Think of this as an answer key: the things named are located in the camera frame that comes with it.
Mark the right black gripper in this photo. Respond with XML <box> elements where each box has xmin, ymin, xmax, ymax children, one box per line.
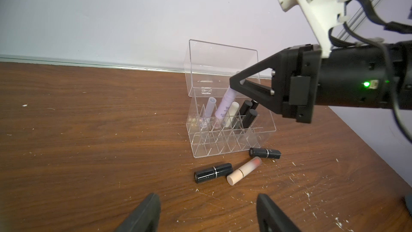
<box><xmin>230</xmin><ymin>41</ymin><xmax>412</xmax><ymax>123</ymax></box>

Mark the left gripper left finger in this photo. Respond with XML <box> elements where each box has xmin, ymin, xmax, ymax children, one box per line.
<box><xmin>115</xmin><ymin>193</ymin><xmax>161</xmax><ymax>232</ymax></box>

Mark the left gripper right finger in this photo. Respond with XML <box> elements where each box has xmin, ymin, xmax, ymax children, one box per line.
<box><xmin>256</xmin><ymin>194</ymin><xmax>301</xmax><ymax>232</ymax></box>

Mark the white lip balm tube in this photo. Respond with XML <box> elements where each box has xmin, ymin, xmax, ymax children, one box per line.
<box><xmin>222</xmin><ymin>102</ymin><xmax>240</xmax><ymax>128</ymax></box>

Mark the lilac lip tube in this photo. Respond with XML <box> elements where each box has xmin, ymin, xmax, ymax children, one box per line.
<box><xmin>215</xmin><ymin>87</ymin><xmax>238</xmax><ymax>120</ymax></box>
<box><xmin>203</xmin><ymin>97</ymin><xmax>217</xmax><ymax>127</ymax></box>

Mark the clear acrylic lipstick organizer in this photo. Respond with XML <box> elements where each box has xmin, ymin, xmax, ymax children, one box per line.
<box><xmin>184</xmin><ymin>39</ymin><xmax>276</xmax><ymax>159</ymax></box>

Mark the peach lip gloss tube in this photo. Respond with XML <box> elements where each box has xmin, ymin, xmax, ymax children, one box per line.
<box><xmin>226</xmin><ymin>157</ymin><xmax>262</xmax><ymax>186</ymax></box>

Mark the potted green plant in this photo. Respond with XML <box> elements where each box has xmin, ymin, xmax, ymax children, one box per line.
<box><xmin>404</xmin><ymin>193</ymin><xmax>412</xmax><ymax>216</ymax></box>

